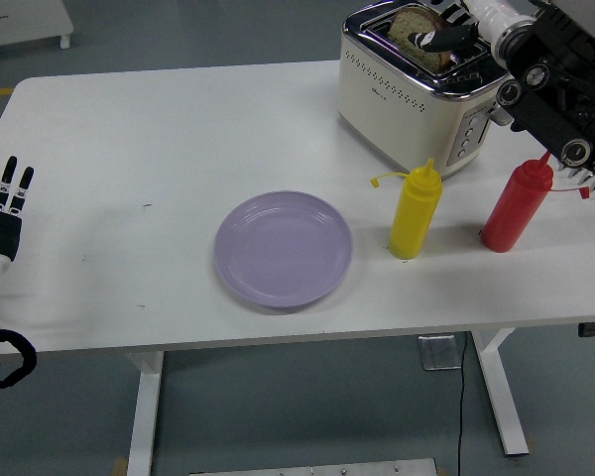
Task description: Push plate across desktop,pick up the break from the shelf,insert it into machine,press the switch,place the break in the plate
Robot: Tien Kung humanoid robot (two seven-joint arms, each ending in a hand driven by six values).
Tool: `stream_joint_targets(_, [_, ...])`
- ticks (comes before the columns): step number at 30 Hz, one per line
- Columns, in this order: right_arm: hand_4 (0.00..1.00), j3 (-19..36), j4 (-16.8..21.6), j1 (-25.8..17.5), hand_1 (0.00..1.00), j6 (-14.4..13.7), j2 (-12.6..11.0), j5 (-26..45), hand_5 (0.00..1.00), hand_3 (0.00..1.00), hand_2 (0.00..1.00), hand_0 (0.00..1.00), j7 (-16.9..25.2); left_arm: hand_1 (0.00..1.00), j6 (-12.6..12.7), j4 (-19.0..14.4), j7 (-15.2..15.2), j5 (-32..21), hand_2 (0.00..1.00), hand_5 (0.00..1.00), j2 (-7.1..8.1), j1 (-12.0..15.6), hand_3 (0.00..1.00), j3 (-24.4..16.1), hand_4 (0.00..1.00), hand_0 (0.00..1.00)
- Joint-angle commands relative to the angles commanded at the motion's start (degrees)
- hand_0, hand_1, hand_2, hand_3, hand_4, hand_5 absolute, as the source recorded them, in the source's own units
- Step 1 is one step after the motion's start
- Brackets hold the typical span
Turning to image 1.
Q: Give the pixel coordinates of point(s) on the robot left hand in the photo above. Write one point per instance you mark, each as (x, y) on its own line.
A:
(0, 233)

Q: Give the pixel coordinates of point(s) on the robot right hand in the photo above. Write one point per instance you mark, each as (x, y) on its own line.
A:
(491, 15)

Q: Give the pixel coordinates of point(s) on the brown bread slice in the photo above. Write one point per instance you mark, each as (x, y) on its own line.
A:
(406, 30)

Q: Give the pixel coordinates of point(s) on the cream and chrome toaster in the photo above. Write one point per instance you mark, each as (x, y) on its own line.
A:
(401, 109)

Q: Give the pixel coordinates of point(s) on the purple plate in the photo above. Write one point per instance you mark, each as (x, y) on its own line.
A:
(282, 250)

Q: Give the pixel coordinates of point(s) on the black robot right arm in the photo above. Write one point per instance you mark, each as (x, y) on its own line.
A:
(550, 114)

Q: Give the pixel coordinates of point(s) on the small metal floor plate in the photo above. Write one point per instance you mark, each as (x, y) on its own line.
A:
(439, 352)

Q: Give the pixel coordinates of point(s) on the red squeeze bottle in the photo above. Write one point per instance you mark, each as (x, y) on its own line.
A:
(515, 208)

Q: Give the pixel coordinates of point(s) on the white platform furniture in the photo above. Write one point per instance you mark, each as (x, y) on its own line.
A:
(20, 20)

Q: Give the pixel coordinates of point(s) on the yellow squeeze bottle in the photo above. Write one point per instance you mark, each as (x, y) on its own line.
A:
(414, 218)

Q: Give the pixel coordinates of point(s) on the white table leg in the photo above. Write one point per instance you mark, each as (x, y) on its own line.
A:
(144, 411)
(506, 396)

